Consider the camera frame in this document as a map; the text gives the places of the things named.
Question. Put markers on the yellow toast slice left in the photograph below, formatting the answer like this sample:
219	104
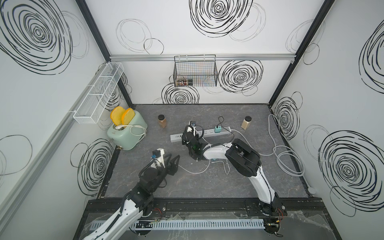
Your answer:
116	115

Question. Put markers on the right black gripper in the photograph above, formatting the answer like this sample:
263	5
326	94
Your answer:
183	142

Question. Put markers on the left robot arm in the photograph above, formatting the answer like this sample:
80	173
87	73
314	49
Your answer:
139	201

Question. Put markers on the black wire basket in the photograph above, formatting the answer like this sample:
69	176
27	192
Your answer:
195	71

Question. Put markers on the beige spice jar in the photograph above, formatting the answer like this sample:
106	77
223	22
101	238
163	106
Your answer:
246	122

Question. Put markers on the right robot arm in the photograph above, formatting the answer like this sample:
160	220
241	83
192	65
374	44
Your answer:
244	159

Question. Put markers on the brown spice jar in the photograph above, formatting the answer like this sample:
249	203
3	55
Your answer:
162	121

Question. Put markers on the white wire shelf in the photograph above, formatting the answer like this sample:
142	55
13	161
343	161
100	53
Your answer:
101	90

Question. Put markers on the white slotted cable duct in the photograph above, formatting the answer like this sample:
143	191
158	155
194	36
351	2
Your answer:
218	224

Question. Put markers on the mint green toaster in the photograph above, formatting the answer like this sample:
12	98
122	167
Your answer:
128	137

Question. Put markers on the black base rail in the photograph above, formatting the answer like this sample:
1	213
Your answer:
164	207

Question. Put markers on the yellow toast slice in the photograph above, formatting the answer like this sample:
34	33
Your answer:
127	116
116	115

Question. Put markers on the yellow toast slice right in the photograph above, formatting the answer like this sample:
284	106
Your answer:
127	116

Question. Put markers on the white power strip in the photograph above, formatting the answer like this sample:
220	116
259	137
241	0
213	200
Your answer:
207	133

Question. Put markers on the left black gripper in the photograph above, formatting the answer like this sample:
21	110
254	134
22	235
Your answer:
171	169

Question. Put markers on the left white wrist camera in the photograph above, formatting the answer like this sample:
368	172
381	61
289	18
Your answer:
158	154

